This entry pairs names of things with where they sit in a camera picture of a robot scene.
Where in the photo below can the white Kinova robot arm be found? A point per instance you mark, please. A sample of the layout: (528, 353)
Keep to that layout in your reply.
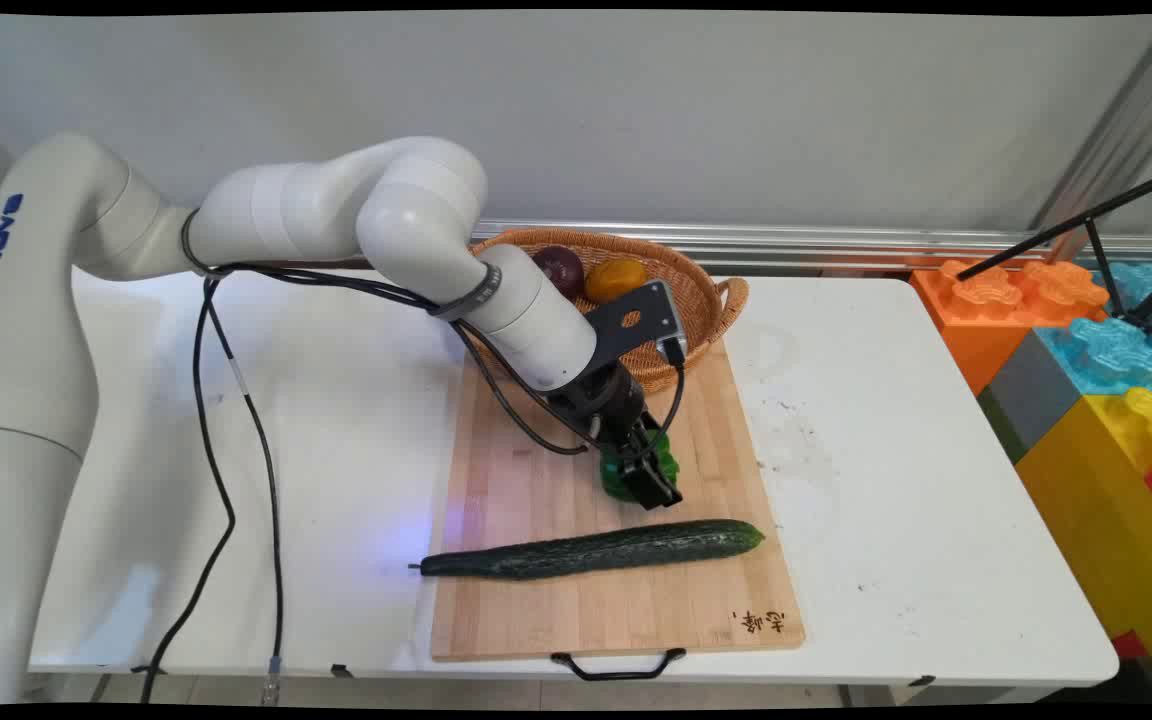
(416, 210)

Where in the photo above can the giant orange toy block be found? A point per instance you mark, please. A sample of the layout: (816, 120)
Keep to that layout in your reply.
(981, 320)

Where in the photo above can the black tripod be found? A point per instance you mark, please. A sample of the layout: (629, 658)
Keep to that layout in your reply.
(1096, 235)

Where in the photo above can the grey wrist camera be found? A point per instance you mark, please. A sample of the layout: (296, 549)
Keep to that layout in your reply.
(674, 322)

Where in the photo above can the diagonal aluminium frame post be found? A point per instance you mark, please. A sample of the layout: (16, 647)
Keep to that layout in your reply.
(1116, 130)

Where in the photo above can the black table edge clip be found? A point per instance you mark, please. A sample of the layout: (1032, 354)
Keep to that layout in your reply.
(341, 670)
(922, 681)
(148, 669)

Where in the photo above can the black camera mounting plate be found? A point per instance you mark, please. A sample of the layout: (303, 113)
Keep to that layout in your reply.
(626, 320)

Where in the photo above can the giant yellow toy block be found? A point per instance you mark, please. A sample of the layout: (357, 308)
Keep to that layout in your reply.
(1106, 520)

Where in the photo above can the woven wicker basket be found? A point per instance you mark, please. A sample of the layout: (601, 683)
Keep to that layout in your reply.
(698, 290)

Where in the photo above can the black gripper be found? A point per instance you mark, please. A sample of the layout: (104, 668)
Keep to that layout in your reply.
(601, 405)

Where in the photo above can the giant light blue toy block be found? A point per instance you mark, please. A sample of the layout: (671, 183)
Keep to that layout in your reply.
(1106, 350)
(1141, 285)

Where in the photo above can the green bell pepper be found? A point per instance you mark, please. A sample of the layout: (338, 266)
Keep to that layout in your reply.
(618, 480)

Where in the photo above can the long dark green cucumber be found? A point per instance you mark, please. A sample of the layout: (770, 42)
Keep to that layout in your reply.
(596, 549)

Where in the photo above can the dark red onion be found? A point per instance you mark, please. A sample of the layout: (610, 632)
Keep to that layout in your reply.
(561, 268)

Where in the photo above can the yellow bell pepper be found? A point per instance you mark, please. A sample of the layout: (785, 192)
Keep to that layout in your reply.
(616, 278)

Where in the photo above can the bamboo cutting board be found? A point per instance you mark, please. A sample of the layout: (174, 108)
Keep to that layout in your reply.
(616, 610)

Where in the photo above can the aluminium rail along wall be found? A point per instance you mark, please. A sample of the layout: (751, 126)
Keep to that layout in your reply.
(836, 243)

